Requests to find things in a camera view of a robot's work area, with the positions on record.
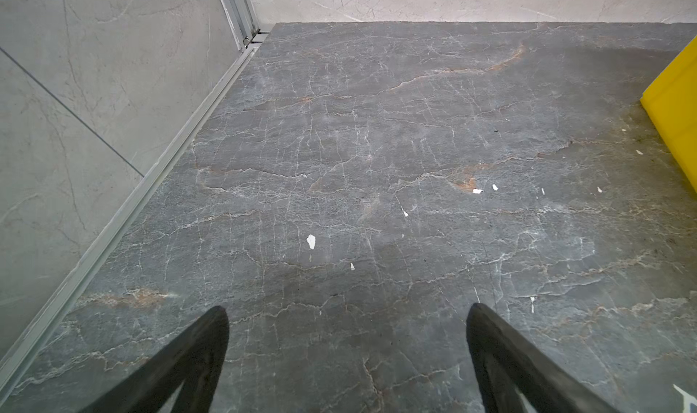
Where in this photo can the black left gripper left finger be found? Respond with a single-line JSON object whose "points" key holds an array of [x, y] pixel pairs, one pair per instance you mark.
{"points": [[189, 366]]}

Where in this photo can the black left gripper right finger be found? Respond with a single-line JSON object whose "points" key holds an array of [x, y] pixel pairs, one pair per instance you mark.
{"points": [[510, 369]]}

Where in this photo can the yellow plastic bin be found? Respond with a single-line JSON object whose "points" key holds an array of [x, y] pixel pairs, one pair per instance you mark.
{"points": [[670, 102]]}

